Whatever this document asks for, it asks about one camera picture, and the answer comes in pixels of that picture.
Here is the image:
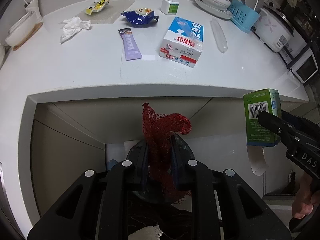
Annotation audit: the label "green cardboard box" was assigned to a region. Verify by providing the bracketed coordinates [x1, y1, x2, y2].
[243, 88, 281, 147]

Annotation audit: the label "red mesh net bag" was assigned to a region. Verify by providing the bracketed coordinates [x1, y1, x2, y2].
[141, 102, 193, 205]

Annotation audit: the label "purple sachet packet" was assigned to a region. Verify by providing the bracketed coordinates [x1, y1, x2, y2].
[118, 28, 142, 61]

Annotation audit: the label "clear plastic long case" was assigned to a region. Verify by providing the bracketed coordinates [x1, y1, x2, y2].
[210, 18, 228, 53]

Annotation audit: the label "blue white milk carton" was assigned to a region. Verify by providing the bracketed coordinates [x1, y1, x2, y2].
[159, 17, 204, 68]

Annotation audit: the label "blue snack bag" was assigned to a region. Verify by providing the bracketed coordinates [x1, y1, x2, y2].
[120, 8, 159, 26]

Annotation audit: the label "white tissue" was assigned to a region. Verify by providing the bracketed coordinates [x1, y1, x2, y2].
[60, 16, 91, 44]

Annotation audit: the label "clear bubble wrap sheet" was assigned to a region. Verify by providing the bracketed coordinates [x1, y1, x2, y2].
[76, 0, 136, 24]

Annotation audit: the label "yellow snack wrapper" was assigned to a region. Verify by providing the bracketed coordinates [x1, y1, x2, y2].
[85, 0, 110, 15]

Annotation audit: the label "person's right hand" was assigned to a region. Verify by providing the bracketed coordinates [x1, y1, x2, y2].
[292, 173, 319, 219]

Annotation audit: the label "white microwave oven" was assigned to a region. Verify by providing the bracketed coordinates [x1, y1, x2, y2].
[279, 30, 319, 83]

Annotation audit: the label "white rice cooker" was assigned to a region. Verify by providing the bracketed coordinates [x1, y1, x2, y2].
[253, 6, 294, 53]

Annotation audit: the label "blue utensil holder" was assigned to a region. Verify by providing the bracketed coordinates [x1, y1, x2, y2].
[228, 0, 260, 33]

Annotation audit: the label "stacked white plates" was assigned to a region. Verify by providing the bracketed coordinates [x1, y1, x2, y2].
[195, 0, 233, 20]

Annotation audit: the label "white patterned bowl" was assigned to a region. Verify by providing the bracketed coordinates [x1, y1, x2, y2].
[201, 0, 231, 10]

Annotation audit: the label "white pill bottle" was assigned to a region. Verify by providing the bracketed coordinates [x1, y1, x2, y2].
[161, 0, 179, 15]

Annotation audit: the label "wooden coaster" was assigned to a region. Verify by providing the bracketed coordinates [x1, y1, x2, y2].
[13, 22, 43, 51]

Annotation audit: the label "white bowl on coaster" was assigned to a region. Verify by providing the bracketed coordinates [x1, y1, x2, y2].
[5, 11, 37, 47]

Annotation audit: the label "white cup with straws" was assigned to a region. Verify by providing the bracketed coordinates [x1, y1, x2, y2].
[23, 0, 43, 22]

